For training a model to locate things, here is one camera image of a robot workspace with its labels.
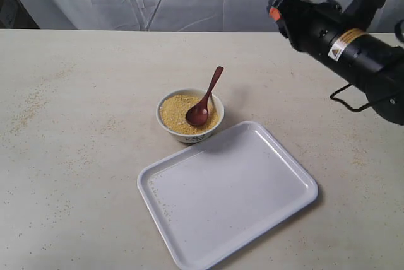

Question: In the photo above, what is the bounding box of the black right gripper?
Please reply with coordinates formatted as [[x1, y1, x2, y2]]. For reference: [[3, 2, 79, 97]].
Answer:
[[267, 0, 340, 59]]

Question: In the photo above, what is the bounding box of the dark red wooden spoon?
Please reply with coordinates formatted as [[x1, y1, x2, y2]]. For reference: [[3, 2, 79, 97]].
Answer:
[[186, 66, 224, 127]]

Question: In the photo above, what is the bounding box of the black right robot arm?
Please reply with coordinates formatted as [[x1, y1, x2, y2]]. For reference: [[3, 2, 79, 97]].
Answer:
[[267, 0, 403, 126]]

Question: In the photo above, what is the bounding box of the yellow millet grain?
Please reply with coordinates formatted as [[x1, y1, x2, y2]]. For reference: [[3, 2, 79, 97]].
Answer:
[[160, 94, 219, 134]]

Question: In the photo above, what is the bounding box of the white ceramic bowl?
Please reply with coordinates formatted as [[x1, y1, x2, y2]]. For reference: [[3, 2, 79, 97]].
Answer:
[[156, 88, 225, 144]]

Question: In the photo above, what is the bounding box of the white rectangular plastic tray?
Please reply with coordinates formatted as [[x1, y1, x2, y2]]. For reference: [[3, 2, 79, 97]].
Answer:
[[137, 121, 318, 269]]

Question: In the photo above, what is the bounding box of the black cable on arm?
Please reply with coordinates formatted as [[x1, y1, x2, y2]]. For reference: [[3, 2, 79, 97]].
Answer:
[[330, 82, 384, 113]]

